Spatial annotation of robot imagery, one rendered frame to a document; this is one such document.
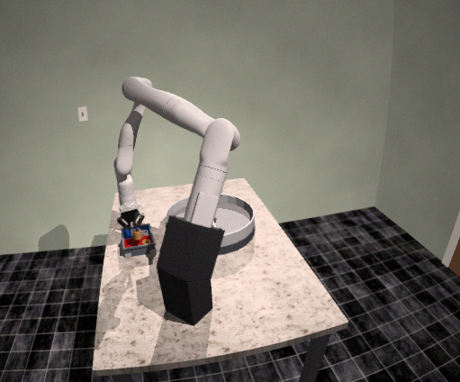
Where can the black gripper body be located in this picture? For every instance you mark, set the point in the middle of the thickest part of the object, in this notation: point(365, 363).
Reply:
point(129, 213)

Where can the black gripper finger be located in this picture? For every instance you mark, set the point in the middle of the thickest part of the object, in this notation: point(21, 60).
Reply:
point(124, 225)
point(135, 225)

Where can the grey divided bin with blue and red compartments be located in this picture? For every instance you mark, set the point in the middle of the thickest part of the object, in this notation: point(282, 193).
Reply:
point(129, 244)

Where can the grey round turntable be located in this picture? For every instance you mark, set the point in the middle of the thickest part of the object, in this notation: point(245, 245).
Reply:
point(233, 215)

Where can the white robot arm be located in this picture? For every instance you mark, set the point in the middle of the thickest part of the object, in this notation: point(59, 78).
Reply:
point(213, 167)

